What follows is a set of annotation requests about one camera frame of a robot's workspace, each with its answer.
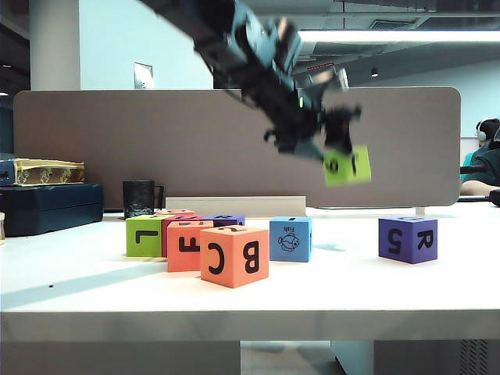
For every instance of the red LED sign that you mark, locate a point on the red LED sign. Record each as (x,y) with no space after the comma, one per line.
(321,66)

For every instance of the grey vented desk cabinet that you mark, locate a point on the grey vented desk cabinet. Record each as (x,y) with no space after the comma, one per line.
(429,359)

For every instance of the dark blue plastic case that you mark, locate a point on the dark blue plastic case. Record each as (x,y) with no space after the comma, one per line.
(51,211)

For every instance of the purple block G R 5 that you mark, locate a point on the purple block G R 5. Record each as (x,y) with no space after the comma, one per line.
(406,242)

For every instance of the white divider foot bracket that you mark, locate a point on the white divider foot bracket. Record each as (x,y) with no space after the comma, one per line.
(420,211)

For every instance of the seated person green shirt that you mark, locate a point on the seated person green shirt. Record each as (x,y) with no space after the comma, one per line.
(484,168)

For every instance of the orange block Q D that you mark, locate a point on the orange block Q D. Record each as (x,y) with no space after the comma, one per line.
(176,212)

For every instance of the green block L T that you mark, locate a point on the green block L T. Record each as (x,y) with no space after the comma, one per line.
(143,238)

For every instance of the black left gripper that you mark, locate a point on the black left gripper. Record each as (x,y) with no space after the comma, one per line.
(301,125)

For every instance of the white headphones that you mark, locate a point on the white headphones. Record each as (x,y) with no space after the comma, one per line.
(481,134)

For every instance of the orange block F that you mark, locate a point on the orange block F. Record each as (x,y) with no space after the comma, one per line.
(183,250)

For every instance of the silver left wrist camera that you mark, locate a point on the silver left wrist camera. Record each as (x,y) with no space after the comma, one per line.
(324,76)

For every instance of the metal wall plaque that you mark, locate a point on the metal wall plaque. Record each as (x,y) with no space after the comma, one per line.
(143,76)

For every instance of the white monitor screen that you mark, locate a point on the white monitor screen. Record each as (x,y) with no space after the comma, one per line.
(468,152)

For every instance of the patterned block packaging box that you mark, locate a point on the patterned block packaging box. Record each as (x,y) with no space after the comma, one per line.
(51,173)

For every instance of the magenta block P U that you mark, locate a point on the magenta block P U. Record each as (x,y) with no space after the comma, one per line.
(165,238)

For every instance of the green block N J 9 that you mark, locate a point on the green block N J 9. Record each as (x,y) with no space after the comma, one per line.
(347,168)

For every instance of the blue block fish picture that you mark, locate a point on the blue block fish picture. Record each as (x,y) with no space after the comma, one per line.
(291,240)

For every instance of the grey desk panel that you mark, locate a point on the grey desk panel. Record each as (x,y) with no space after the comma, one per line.
(117,359)

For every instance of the brown fabric desk divider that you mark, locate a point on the brown fabric desk divider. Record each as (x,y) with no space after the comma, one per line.
(117,148)

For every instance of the long ceiling light strip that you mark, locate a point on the long ceiling light strip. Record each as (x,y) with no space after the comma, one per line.
(390,36)

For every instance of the orange block B C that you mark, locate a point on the orange block B C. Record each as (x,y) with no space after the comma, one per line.
(234,261)

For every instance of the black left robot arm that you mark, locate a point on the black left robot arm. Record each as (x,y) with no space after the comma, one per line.
(242,51)

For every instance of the black mug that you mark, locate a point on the black mug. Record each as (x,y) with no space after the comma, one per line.
(138,199)

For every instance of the purple letter block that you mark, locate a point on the purple letter block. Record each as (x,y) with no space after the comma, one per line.
(228,220)

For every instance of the black hanging ceiling spotlight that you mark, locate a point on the black hanging ceiling spotlight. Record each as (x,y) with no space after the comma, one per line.
(374,72)

